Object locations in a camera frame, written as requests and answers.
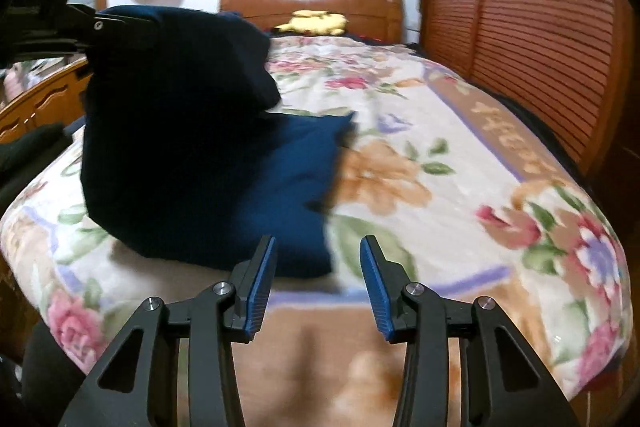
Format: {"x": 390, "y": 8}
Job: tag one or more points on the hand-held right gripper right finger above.
{"x": 375, "y": 292}

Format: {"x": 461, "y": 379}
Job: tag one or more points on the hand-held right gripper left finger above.
{"x": 260, "y": 292}

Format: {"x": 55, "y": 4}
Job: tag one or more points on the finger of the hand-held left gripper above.
{"x": 115, "y": 24}

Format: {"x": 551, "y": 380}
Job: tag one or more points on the blue suit jacket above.
{"x": 175, "y": 132}

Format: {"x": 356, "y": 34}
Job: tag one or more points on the wooden desk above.
{"x": 45, "y": 97}

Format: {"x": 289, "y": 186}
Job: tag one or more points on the floral blanket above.
{"x": 450, "y": 187}

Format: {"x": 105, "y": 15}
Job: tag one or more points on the yellow plush toy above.
{"x": 315, "y": 23}

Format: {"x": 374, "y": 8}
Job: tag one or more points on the wooden louvered wardrobe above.
{"x": 525, "y": 7}

